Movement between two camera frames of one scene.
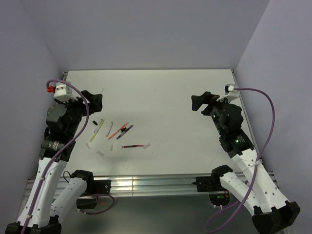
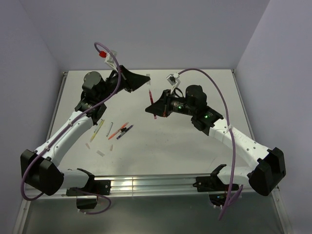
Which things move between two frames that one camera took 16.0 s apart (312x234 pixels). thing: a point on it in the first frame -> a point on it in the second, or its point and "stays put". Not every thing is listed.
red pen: x=136 y=145 -> x=152 y=102
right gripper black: x=198 y=100 -> x=162 y=106
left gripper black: x=94 y=101 -> x=131 y=81
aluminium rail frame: x=147 y=185 stays put
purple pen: x=125 y=131 stays put
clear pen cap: x=147 y=145 -> x=148 y=82
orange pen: x=118 y=130 stays put
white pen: x=110 y=129 stays put
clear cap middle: x=101 y=153 stays put
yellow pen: x=97 y=129 stays put
